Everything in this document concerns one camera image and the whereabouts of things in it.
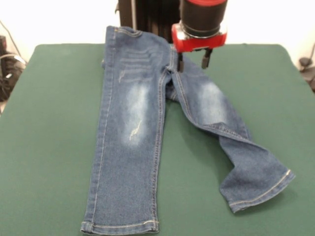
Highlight grey wheeled chair base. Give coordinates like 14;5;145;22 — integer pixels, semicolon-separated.
298;57;315;93

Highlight blue denim jeans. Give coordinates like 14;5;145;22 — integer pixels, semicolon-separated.
80;25;296;236

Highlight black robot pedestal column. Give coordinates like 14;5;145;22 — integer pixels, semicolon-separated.
115;0;183;45

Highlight black equipment with cables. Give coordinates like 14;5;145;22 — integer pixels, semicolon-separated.
0;35;27;102

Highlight dark green table cloth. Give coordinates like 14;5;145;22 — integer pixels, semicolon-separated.
0;43;315;236

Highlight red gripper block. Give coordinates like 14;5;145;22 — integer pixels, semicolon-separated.
171;23;228;73

